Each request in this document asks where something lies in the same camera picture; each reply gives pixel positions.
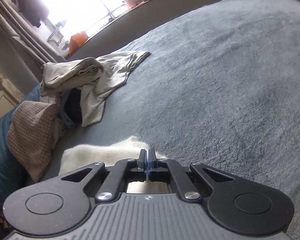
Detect orange box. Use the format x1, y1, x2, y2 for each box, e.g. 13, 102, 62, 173
69, 31, 89, 56

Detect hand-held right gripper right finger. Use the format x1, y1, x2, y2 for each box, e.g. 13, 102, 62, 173
147, 149, 237, 202

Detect pink checked knit sweater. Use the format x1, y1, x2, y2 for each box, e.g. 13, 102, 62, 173
7, 101, 61, 183

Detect off-white shirt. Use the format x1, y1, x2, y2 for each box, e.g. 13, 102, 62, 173
80, 51, 151, 128

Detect blue duvet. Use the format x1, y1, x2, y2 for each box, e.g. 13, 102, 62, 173
0, 83, 44, 210

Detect cream white knit sweater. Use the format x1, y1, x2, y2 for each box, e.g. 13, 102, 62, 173
57, 136, 169, 180

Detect pink pot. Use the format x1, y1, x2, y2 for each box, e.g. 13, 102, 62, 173
124, 0, 142, 8

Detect beige garment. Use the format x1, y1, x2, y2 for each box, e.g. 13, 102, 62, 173
40, 57, 106, 98

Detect dark hanging clothes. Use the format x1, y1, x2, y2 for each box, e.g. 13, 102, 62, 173
16, 0, 50, 28

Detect cream carved headboard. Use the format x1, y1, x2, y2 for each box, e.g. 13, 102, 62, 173
0, 64, 25, 128

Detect black garment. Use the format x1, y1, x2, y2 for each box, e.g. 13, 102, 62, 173
64, 89, 83, 126

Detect grey curtain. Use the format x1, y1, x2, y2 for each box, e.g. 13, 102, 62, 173
0, 0, 67, 64

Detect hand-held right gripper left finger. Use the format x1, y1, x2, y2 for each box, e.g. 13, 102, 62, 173
61, 149, 147, 204

